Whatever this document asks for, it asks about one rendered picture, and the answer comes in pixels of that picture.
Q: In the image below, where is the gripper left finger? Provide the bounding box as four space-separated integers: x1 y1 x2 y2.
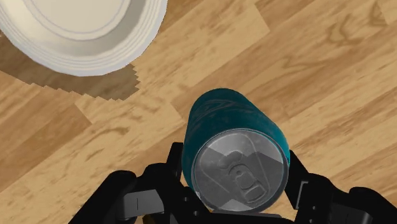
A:
69 142 205 224

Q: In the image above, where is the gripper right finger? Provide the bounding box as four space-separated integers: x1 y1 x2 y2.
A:
284 150 397 224

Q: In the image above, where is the teal drink can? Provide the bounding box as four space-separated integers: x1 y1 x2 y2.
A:
181 88 291 213

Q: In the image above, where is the white plate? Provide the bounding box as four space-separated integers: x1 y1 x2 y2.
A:
0 0 169 78

